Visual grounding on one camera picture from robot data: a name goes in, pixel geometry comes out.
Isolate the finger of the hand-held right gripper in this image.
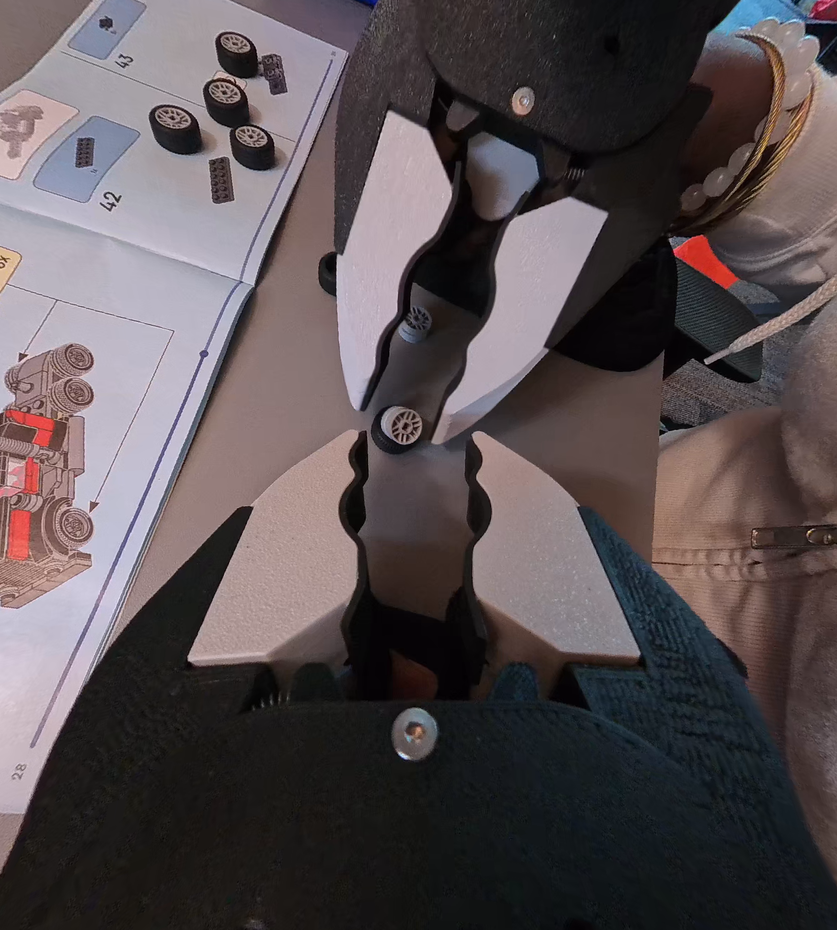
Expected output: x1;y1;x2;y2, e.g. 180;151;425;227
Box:
432;198;607;444
335;108;457;413

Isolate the white bead bracelet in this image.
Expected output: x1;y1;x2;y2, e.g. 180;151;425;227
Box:
680;18;822;215

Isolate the gold bangle bracelet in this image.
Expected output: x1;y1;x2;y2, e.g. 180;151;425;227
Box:
687;32;819;233

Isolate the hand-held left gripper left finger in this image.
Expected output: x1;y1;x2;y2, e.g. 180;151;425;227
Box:
186;429;366;701

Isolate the person's left hand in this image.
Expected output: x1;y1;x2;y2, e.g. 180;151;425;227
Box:
389;650;440;700

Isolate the red flat object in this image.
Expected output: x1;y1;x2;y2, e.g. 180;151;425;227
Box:
673;236;739;288

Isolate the open instruction booklet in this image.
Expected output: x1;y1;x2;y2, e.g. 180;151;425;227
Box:
0;0;350;815

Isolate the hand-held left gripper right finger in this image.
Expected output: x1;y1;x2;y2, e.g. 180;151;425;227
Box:
464;431;645;701

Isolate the person's right forearm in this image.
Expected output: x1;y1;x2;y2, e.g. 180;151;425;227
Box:
680;29;837;284

